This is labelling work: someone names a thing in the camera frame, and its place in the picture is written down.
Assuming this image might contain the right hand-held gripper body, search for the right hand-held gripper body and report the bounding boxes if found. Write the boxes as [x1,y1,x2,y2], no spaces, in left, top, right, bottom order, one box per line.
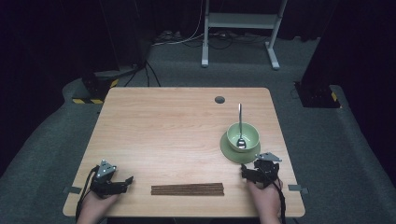
[253,151,283,189]

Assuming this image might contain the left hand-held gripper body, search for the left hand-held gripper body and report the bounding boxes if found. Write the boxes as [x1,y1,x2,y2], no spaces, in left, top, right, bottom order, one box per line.
[89,159,125,199]

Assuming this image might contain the green ceramic bowl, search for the green ceramic bowl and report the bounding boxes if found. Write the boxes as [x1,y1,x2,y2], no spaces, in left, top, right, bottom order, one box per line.
[226,121,261,153]

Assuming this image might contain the person's left hand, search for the person's left hand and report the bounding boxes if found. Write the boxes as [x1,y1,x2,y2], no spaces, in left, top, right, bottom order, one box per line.
[80,190,120,218]

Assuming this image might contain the person's right hand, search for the person's right hand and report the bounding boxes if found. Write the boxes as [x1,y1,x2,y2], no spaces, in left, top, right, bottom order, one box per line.
[247,179,284,218]

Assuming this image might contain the green ceramic plate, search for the green ceramic plate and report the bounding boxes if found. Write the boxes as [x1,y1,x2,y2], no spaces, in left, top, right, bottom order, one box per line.
[219,132,262,165]

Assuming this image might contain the grey tape piece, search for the grey tape piece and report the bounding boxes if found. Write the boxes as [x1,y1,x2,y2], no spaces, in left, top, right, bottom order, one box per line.
[288,184,309,196]
[63,186,83,195]

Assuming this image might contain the metal spoon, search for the metal spoon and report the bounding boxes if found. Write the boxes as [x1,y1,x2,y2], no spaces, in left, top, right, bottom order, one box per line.
[235,103,248,149]

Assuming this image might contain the black column with square base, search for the black column with square base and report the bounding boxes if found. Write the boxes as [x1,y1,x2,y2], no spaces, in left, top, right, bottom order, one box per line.
[293,0,342,109]

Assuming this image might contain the black stand with striped base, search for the black stand with striped base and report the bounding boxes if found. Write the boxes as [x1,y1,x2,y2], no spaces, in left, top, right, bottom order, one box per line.
[71,64,139,105]

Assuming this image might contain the white metal stand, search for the white metal stand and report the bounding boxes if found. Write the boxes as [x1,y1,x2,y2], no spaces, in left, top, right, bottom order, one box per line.
[201,0,289,71]

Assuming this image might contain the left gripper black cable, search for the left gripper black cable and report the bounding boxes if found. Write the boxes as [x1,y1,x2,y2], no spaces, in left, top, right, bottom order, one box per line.
[75,165,101,223]

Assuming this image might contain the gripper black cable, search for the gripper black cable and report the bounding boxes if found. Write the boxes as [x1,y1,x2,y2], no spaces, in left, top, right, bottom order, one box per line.
[75,165,101,223]
[271,180,288,224]

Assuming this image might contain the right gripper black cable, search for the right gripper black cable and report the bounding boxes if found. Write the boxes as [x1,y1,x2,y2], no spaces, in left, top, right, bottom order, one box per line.
[271,180,288,224]

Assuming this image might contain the black floor cables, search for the black floor cables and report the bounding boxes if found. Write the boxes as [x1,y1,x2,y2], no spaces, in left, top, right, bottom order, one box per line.
[123,60,163,89]

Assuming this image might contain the white cable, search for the white cable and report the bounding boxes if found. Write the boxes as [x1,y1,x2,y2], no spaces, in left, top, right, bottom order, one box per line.
[151,0,207,48]

